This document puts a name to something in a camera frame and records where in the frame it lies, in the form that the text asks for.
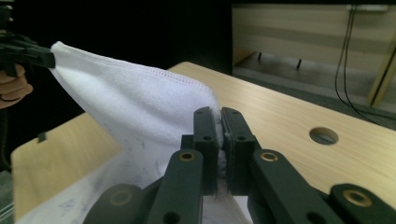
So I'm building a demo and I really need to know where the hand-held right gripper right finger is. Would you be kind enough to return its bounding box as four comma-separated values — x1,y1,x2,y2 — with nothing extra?
219,106,262,197

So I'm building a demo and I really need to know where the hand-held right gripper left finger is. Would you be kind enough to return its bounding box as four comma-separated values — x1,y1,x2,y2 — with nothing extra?
180,105,220,197

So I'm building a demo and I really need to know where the white towel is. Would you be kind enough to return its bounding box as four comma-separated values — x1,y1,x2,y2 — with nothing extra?
13,40,254,224

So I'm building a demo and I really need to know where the black wall cable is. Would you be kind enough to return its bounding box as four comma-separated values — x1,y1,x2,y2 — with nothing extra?
342,7,396,120
334,7,379,124

